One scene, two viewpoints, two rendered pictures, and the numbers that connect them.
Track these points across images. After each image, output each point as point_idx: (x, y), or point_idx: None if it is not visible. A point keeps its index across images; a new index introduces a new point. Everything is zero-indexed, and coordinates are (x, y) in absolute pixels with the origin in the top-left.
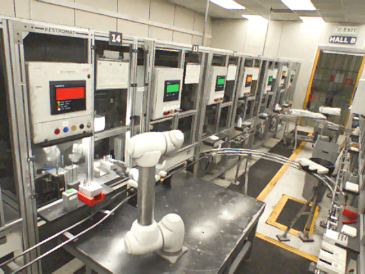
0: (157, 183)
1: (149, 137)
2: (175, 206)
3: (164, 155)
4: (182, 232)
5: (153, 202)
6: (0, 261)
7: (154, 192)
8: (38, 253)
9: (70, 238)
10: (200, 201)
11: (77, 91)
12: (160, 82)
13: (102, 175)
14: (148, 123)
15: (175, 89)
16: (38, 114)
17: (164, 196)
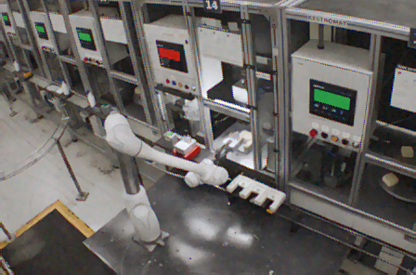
0: (257, 207)
1: (108, 120)
2: (234, 242)
3: None
4: (134, 226)
5: (124, 178)
6: None
7: (122, 170)
8: None
9: (151, 163)
10: (253, 272)
11: (174, 53)
12: (299, 77)
13: (238, 150)
14: (284, 129)
15: (340, 104)
16: (153, 62)
17: (259, 229)
